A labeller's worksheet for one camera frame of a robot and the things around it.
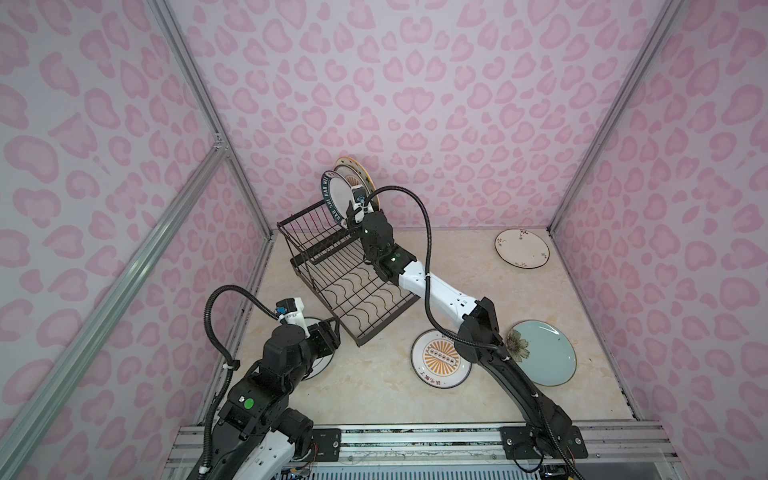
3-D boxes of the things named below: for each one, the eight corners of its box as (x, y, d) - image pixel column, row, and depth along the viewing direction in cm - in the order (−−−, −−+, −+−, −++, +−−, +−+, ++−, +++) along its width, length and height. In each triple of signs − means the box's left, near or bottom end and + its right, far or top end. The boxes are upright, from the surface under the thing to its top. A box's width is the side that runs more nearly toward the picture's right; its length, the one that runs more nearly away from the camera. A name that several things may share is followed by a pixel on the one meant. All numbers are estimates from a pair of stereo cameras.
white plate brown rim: (500, 268, 111) (501, 265, 109) (490, 232, 123) (491, 228, 121) (554, 268, 111) (556, 264, 109) (538, 232, 123) (540, 228, 121)
